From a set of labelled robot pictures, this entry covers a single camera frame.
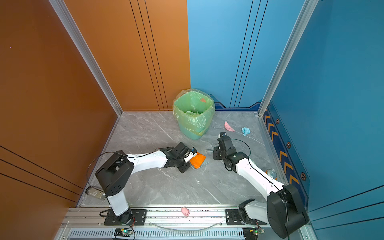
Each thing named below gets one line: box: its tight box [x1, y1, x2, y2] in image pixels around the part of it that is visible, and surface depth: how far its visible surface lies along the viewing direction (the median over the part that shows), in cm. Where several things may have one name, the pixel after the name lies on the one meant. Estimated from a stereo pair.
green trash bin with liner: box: [172, 88, 216, 140], surface depth 97 cm
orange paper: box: [189, 152, 206, 169], surface depth 93 cm
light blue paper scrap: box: [241, 127, 251, 136], surface depth 110 cm
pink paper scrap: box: [224, 120, 236, 132], surface depth 114 cm
